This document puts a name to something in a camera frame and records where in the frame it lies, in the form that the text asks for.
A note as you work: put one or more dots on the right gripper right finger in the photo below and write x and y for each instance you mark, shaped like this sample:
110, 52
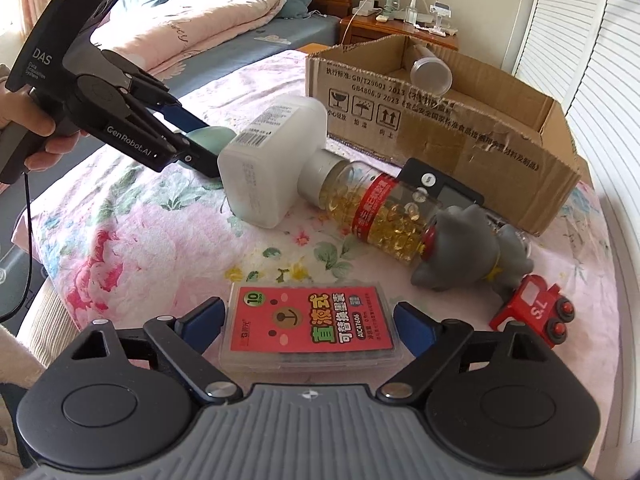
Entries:
433, 345

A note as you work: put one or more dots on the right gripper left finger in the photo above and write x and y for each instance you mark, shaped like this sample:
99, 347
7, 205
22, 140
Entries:
180, 343

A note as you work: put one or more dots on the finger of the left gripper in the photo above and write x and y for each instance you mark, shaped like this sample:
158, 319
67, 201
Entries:
180, 112
165, 145

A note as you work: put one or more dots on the pale green round object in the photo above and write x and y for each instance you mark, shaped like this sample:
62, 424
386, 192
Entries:
213, 138

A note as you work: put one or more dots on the red refill box clear case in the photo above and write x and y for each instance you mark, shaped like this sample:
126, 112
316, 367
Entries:
308, 328

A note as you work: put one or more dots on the clear plastic cup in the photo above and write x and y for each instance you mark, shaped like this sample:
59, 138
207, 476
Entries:
430, 73

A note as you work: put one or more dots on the person's left hand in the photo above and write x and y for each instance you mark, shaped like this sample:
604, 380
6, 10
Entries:
18, 107

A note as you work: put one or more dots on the pink folded quilt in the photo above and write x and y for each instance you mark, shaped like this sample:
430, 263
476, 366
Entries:
159, 37

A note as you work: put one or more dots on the grey rubber cat toy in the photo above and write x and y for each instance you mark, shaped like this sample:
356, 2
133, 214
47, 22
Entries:
462, 248

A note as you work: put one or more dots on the red toy train car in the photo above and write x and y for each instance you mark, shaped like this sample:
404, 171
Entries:
541, 307

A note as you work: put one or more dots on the white plastic square container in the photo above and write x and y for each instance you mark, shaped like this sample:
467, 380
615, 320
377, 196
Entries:
259, 168

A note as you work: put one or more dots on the fish oil capsule bottle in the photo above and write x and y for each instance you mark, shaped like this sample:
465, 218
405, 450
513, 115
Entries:
373, 206

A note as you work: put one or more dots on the wooden nightstand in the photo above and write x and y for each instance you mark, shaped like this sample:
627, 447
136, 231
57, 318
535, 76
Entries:
355, 29

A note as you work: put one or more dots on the brown cardboard box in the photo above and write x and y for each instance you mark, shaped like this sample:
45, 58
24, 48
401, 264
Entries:
507, 141

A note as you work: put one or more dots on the small clear spray bottle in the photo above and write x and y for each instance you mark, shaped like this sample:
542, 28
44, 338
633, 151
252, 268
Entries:
411, 13

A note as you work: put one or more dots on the white phone stand gadget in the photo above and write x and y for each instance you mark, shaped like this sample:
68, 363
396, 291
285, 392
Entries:
440, 11

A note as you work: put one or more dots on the white louvered wardrobe door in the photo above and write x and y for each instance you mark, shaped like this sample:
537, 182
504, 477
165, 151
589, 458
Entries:
585, 53

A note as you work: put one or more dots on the white charger with cable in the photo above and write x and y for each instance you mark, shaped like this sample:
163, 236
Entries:
365, 8

